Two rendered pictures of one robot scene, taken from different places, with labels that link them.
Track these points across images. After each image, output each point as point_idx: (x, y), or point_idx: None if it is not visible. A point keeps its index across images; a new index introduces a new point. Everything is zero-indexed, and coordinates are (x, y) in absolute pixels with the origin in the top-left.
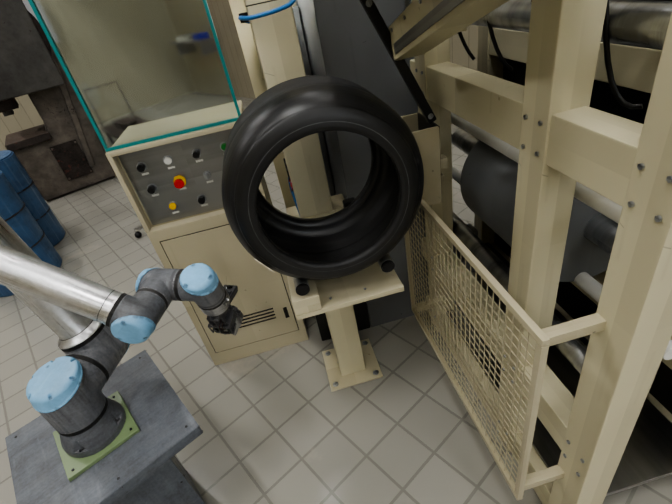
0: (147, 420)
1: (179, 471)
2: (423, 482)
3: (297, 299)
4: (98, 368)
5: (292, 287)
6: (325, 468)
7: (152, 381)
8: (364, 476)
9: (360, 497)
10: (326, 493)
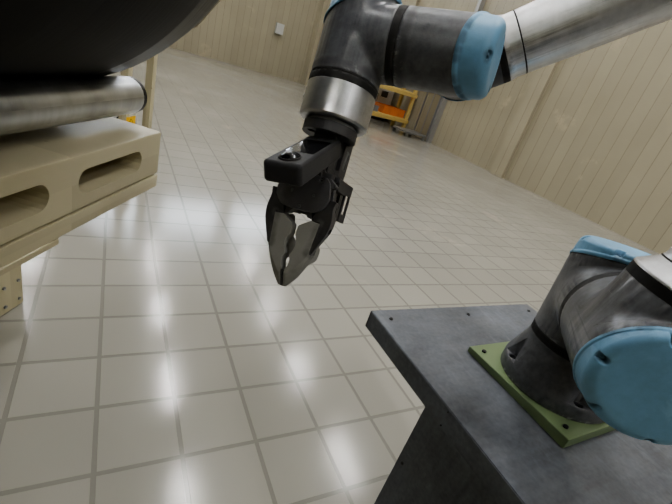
0: (462, 360)
1: (407, 441)
2: (65, 400)
3: (144, 127)
4: (574, 286)
5: (122, 137)
6: (167, 494)
7: (494, 437)
8: (124, 449)
9: (152, 429)
10: (190, 459)
